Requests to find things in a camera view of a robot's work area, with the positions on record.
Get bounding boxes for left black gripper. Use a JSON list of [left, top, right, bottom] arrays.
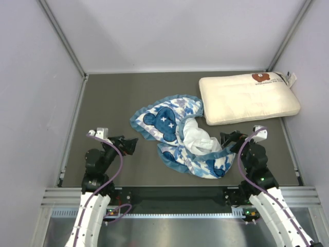
[[100, 135, 138, 172]]

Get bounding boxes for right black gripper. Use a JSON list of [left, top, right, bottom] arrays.
[[220, 130, 260, 172]]

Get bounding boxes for blue white bear pillowcase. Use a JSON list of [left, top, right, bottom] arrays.
[[130, 95, 235, 179]]

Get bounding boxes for cream bear pillow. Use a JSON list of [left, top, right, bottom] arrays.
[[199, 72, 301, 126]]

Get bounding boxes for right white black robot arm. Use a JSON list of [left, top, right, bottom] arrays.
[[220, 126, 322, 246]]

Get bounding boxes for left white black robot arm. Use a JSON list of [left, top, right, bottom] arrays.
[[65, 134, 138, 246]]

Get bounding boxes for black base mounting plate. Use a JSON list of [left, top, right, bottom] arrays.
[[113, 186, 245, 214]]

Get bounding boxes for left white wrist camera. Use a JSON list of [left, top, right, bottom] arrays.
[[86, 128, 108, 140]]

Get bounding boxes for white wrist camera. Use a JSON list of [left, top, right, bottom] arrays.
[[86, 128, 108, 140], [251, 125, 268, 143]]

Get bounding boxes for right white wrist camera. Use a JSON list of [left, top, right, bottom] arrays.
[[251, 125, 268, 143]]

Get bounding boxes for grey slotted cable duct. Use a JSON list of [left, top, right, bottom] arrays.
[[51, 208, 259, 219]]

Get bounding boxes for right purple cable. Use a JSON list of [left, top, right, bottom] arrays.
[[236, 126, 317, 247]]

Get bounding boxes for aluminium frame rail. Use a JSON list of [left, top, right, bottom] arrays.
[[42, 186, 321, 207]]

